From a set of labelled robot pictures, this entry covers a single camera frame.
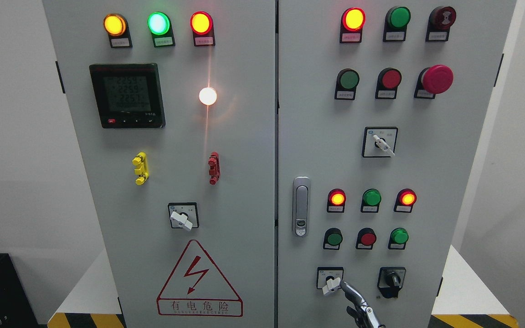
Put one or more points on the green push button lower right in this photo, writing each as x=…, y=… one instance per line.
x=398, y=239

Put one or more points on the red push button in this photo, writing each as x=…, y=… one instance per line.
x=366, y=238
x=387, y=83

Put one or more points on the black digital power meter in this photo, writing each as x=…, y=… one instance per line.
x=128, y=95

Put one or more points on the green push button upper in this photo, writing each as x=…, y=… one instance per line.
x=346, y=84

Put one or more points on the green indicator light top right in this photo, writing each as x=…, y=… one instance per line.
x=396, y=21

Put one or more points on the green lit indicator light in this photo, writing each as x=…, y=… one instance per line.
x=161, y=29

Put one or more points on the red emergency stop button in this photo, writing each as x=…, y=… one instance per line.
x=433, y=81

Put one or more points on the grey cabinet door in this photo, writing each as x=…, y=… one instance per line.
x=322, y=138
x=237, y=214

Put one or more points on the lower white selector switch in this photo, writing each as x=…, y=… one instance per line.
x=329, y=278

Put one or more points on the red lit indicator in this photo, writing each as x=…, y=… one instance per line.
x=405, y=201
x=351, y=28
x=336, y=201

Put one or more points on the red push button lower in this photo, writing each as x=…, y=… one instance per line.
x=366, y=238

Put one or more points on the silver door lock handle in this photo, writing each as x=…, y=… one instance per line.
x=300, y=207

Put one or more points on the yellow indicator light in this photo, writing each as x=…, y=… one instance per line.
x=118, y=32

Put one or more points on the grey left cabinet door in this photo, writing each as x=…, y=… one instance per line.
x=237, y=214

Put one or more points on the left door selector switch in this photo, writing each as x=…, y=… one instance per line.
x=183, y=216

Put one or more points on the grey right cabinet door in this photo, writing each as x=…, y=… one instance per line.
x=322, y=138

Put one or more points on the red electric hazard warning sticker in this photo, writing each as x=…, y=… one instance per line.
x=197, y=287

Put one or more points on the red terminal connector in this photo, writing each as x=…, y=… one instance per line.
x=214, y=168

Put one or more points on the white platform with hazard stripes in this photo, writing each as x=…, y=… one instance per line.
x=464, y=301

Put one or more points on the red-orange indicator light top left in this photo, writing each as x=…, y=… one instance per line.
x=202, y=29

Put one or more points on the black rotary knob switch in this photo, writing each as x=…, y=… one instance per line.
x=390, y=280

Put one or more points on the white lit indicator light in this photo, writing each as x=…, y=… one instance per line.
x=207, y=96

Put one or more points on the upper right selector switch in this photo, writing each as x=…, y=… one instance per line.
x=379, y=142

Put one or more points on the red push button upper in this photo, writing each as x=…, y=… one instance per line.
x=387, y=83

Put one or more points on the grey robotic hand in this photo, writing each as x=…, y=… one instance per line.
x=362, y=313

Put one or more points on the red lit indicator top right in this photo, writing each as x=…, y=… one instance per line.
x=351, y=28

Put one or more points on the red lit indicator lower left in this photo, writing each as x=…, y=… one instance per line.
x=336, y=201

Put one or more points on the green indicator light lower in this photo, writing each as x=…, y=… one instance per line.
x=371, y=201

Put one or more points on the yellow terminal connector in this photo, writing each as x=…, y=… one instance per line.
x=140, y=168

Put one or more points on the red lit indicator lower right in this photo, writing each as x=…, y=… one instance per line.
x=405, y=201

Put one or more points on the dark red buzzer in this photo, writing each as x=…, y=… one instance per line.
x=439, y=23

